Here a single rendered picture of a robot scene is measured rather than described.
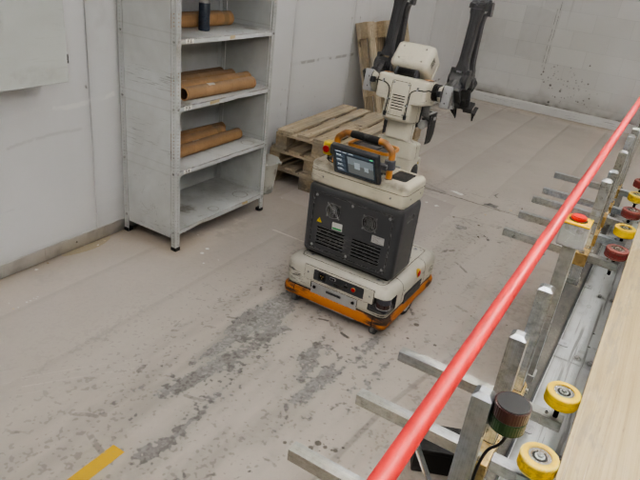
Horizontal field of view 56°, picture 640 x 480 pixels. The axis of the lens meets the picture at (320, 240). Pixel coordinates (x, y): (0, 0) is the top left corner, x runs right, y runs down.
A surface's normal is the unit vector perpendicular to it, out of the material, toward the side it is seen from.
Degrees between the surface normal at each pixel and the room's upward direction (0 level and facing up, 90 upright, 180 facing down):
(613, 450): 0
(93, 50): 90
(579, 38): 90
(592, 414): 0
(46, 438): 0
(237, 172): 90
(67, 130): 90
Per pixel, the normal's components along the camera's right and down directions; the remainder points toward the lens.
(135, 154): -0.52, 0.33
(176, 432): 0.11, -0.89
